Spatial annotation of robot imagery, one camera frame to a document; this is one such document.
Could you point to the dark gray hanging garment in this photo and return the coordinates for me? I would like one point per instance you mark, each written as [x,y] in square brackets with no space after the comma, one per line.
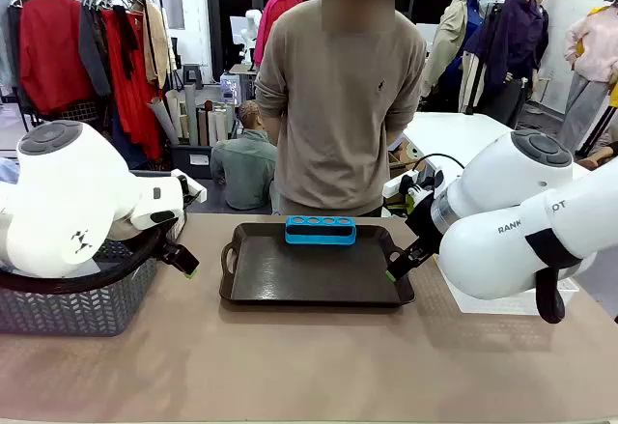
[94,52]

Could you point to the tall gray paper roll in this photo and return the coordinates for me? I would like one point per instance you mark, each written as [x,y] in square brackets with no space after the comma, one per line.
[191,110]

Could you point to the white plastic basket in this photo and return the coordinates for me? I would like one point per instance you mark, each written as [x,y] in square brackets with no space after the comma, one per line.
[487,304]

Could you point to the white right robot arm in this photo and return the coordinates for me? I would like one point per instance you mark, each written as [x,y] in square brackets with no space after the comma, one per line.
[492,260]

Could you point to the black storage bin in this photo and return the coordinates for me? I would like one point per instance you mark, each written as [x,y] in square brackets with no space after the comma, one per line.
[190,161]

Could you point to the large gray plastic basket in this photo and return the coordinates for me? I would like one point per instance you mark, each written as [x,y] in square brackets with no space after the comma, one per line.
[72,315]

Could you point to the cardboard box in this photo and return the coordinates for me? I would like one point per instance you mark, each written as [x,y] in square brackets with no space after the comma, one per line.
[401,158]

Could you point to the leaning gray paper roll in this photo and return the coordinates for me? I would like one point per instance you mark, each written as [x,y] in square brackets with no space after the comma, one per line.
[161,117]

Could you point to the figure in purple jacket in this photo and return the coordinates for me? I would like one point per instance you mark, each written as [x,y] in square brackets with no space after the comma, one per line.
[512,42]

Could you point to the red jacket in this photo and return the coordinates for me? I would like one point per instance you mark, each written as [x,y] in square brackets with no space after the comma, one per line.
[50,52]

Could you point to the white table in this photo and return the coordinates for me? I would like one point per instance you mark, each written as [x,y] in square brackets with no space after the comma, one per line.
[449,129]

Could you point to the mannequin in beige coat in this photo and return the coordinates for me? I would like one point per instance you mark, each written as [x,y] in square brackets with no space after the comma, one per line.
[456,33]

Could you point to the beige hanging garment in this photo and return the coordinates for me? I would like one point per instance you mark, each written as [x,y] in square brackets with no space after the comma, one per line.
[157,42]

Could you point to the blue test tube rack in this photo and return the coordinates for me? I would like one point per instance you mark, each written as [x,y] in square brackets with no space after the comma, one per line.
[318,238]

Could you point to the mannequin in pink top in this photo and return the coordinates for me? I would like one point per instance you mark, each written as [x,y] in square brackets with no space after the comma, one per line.
[591,57]

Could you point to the person in beige sweater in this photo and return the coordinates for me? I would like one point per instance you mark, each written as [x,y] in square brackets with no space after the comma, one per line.
[338,105]

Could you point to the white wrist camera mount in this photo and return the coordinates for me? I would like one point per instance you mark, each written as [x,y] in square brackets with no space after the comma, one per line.
[193,187]
[417,194]

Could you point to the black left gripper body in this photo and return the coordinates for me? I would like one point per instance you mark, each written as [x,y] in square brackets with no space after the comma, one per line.
[176,226]

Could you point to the gray step stool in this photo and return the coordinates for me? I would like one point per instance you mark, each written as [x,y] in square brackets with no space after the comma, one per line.
[193,74]

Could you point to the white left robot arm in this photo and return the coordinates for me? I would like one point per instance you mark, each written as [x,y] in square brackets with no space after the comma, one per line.
[58,202]

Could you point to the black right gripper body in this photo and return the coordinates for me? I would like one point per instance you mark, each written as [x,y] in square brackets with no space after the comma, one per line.
[422,221]

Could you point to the white paper roll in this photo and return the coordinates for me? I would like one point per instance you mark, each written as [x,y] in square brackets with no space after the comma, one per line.
[218,127]

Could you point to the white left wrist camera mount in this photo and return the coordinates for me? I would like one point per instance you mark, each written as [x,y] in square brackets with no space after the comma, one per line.
[193,187]

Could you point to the dark brown serving tray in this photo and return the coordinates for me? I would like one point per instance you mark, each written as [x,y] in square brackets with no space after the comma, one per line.
[314,274]

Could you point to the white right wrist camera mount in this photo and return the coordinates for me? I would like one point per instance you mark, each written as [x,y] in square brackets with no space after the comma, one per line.
[417,194]

